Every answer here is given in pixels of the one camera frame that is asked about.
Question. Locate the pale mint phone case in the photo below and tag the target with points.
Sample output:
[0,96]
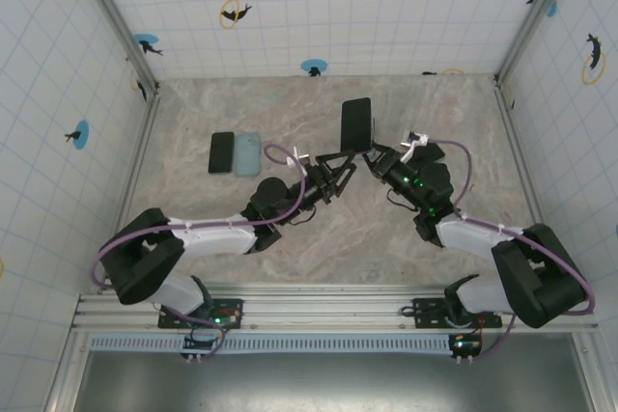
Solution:
[247,156]

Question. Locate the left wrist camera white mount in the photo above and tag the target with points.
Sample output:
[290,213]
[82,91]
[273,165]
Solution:
[301,157]

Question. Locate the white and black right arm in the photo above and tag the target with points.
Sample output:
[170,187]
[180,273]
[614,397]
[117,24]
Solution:
[541,277]

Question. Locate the aluminium frame leg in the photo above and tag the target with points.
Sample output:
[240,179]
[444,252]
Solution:
[586,373]
[65,373]

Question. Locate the aluminium rail beam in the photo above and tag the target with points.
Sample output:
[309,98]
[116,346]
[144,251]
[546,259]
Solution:
[328,310]

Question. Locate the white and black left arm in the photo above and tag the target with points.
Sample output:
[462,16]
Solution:
[140,262]

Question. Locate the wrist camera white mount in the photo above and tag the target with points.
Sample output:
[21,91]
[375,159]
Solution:
[416,138]
[301,157]

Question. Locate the blue oval shark sticker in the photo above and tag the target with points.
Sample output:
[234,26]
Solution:
[145,39]

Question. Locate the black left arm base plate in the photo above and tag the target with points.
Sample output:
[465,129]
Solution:
[166,322]

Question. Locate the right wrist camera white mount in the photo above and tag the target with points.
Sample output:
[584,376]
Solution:
[416,138]

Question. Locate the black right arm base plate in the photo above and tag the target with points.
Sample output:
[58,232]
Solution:
[427,318]

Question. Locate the aluminium corner post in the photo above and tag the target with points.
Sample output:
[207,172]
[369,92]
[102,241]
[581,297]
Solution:
[532,21]
[118,21]

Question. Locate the aluminium side rail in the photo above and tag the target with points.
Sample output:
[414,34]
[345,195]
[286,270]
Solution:
[524,166]
[140,156]

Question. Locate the blue oval seal sticker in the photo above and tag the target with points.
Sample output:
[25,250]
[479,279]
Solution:
[314,64]

